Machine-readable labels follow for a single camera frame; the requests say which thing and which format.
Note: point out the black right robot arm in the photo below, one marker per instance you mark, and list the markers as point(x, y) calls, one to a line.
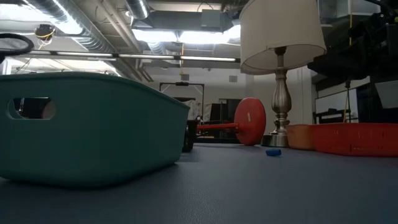
point(357, 56)

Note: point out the black metal frame stand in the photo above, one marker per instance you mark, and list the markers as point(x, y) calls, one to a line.
point(182, 84)

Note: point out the red plastic basket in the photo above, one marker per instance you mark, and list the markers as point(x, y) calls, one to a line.
point(354, 140)

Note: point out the black plastic basket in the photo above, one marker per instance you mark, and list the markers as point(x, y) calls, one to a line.
point(189, 137)

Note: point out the white shade table lamp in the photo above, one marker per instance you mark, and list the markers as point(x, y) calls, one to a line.
point(273, 28)

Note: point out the grey ceiling box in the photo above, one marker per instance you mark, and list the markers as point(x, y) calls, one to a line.
point(211, 18)

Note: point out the white wall board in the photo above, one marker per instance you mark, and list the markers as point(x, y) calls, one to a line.
point(335, 101)

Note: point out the grey wall vent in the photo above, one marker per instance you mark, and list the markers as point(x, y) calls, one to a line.
point(233, 78)

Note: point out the red dumbbell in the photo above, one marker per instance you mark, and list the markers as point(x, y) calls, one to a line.
point(250, 121)

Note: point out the smooth silver air duct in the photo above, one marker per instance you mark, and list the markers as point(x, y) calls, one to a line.
point(138, 9)

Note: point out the black cabinet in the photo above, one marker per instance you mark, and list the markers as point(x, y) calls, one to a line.
point(217, 115)

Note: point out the orange plastic basket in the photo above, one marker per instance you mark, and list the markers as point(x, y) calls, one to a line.
point(298, 137)

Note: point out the long ceiling light bar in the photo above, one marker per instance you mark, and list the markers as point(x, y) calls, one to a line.
point(205, 58)

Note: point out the teal plastic bin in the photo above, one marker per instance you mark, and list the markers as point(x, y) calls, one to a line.
point(93, 133)

